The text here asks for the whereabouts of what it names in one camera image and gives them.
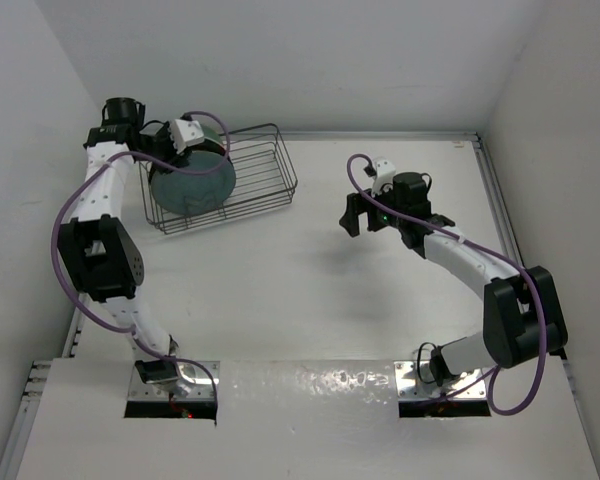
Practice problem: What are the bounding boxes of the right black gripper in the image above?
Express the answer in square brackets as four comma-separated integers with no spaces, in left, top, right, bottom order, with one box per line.
[340,178,406,237]

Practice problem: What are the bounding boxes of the brown rimmed cream plate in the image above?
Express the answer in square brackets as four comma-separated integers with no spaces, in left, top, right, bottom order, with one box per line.
[196,124,226,156]

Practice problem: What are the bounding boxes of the light blue ceramic plate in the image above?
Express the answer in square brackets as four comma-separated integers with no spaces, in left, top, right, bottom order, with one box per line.
[150,150,236,216]

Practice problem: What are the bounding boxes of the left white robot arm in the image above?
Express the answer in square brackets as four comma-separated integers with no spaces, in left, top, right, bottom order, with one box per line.
[52,97,181,394]

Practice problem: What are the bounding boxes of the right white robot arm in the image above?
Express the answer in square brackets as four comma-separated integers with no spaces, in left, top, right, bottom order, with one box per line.
[339,172,568,387]

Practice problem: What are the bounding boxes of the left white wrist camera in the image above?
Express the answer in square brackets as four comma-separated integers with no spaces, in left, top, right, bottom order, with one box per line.
[169,119,205,154]

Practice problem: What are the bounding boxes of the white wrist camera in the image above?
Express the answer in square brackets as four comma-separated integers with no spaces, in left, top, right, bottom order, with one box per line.
[169,119,205,154]
[364,157,396,197]

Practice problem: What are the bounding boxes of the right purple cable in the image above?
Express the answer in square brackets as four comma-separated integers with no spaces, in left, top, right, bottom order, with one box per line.
[346,153,549,417]

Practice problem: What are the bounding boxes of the purple cable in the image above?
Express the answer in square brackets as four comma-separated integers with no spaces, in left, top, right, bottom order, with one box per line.
[346,153,549,417]
[53,110,231,426]

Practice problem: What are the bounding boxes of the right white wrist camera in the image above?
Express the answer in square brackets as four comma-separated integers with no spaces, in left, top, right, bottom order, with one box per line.
[364,157,396,197]

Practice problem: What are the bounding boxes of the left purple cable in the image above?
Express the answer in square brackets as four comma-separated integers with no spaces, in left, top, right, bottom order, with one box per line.
[53,110,231,426]

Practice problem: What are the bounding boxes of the wire dish rack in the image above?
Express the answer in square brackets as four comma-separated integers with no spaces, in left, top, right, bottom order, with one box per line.
[139,123,298,234]

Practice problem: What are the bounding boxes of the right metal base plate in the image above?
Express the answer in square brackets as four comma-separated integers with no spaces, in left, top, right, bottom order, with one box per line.
[394,360,486,403]

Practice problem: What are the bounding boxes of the metal base plate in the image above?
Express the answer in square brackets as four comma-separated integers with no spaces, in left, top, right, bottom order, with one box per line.
[127,361,220,402]
[394,360,486,403]

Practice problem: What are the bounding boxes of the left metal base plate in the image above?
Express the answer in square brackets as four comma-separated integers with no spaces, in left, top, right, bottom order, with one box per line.
[127,361,220,402]

